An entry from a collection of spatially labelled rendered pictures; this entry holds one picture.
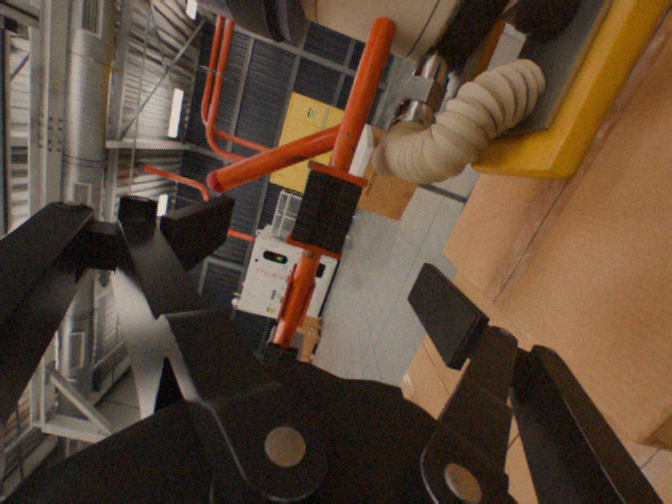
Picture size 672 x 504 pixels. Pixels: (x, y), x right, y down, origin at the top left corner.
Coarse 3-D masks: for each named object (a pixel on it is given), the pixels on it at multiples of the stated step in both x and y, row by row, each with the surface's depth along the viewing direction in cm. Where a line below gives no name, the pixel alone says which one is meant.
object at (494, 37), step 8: (496, 24) 30; (504, 24) 30; (496, 32) 30; (488, 40) 30; (496, 40) 30; (488, 48) 31; (488, 56) 31; (480, 64) 31; (488, 64) 31; (480, 72) 31; (448, 80) 35; (472, 80) 32
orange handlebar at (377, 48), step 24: (384, 24) 23; (384, 48) 24; (360, 72) 25; (360, 96) 25; (360, 120) 26; (336, 144) 26; (336, 168) 27; (312, 264) 30; (288, 288) 30; (312, 288) 30; (288, 312) 31; (288, 336) 32
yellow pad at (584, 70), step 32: (544, 0) 17; (576, 0) 17; (608, 0) 15; (640, 0) 14; (544, 32) 18; (576, 32) 16; (608, 32) 15; (640, 32) 14; (544, 64) 18; (576, 64) 16; (608, 64) 15; (544, 96) 17; (576, 96) 16; (608, 96) 15; (512, 128) 20; (544, 128) 17; (576, 128) 16; (480, 160) 24; (512, 160) 20; (544, 160) 17; (576, 160) 16
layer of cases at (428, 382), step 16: (464, 288) 113; (480, 304) 101; (496, 320) 92; (416, 352) 135; (432, 352) 122; (416, 368) 130; (432, 368) 118; (448, 368) 108; (464, 368) 99; (400, 384) 140; (416, 384) 126; (432, 384) 115; (448, 384) 105; (416, 400) 122; (432, 400) 111; (512, 416) 75; (512, 432) 74; (512, 448) 72; (640, 448) 49; (512, 464) 71; (640, 464) 48; (656, 464) 46; (512, 480) 70; (528, 480) 66; (656, 480) 46; (528, 496) 65
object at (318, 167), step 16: (320, 176) 25; (336, 176) 26; (352, 176) 26; (304, 192) 25; (320, 192) 25; (336, 192) 26; (352, 192) 26; (304, 208) 26; (320, 208) 27; (336, 208) 26; (352, 208) 26; (304, 224) 26; (320, 224) 27; (336, 224) 26; (288, 240) 28; (304, 240) 27; (320, 240) 28; (336, 240) 27; (336, 256) 28
